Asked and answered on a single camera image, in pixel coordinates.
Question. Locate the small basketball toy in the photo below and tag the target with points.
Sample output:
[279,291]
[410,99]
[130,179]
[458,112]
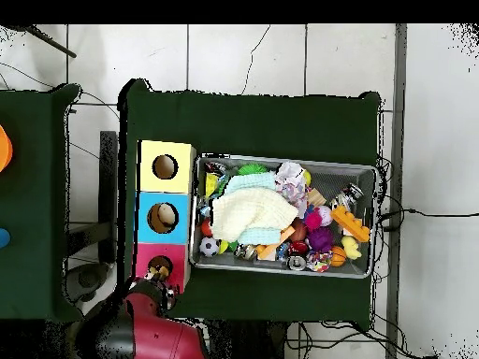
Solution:
[338,256]

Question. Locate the purple spiky ball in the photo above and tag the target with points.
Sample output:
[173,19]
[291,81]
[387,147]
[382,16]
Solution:
[321,239]

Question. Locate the thin dark rod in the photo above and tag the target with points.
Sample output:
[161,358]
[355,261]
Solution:
[48,43]

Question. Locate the green spiky ball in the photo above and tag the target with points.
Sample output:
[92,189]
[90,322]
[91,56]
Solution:
[252,169]

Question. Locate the green cloth side table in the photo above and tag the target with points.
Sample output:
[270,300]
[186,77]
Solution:
[30,205]

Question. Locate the shallow mesh bin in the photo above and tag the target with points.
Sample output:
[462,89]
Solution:
[336,175]

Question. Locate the white baseball toy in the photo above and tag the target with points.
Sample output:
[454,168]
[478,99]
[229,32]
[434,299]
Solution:
[325,216]

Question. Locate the cream waffle cloth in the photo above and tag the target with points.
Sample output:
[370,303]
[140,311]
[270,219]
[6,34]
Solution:
[250,211]

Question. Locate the blue round object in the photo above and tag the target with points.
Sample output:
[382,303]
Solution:
[3,238]

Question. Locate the black upright panel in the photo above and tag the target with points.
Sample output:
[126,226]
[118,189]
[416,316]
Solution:
[108,187]

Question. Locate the wooden box three holes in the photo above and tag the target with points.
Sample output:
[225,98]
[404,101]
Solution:
[176,183]

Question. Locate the large orange toy brick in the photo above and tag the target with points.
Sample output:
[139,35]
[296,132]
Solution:
[351,224]

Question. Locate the orange round object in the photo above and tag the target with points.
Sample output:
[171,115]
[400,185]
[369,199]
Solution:
[4,149]

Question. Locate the pink spiky toy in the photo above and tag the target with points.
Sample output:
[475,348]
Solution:
[313,220]

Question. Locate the brown plush animal toy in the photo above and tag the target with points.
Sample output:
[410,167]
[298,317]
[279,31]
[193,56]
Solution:
[159,271]

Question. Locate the small soccer ball toy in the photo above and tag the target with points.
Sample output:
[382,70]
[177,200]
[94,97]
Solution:
[209,246]

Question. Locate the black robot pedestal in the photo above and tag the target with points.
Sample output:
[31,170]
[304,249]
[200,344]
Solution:
[247,340]

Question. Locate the yellow plush toy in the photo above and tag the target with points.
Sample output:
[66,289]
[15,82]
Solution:
[351,246]

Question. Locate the yellow cheese wedge toy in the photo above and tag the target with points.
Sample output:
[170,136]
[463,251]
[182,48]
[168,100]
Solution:
[210,185]

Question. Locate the mint waffle cloth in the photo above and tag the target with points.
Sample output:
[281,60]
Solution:
[250,181]

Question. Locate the wooden block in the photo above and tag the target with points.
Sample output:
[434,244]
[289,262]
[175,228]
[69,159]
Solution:
[316,197]

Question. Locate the crumpled printed white wrapper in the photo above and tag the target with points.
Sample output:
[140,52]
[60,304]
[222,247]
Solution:
[292,183]

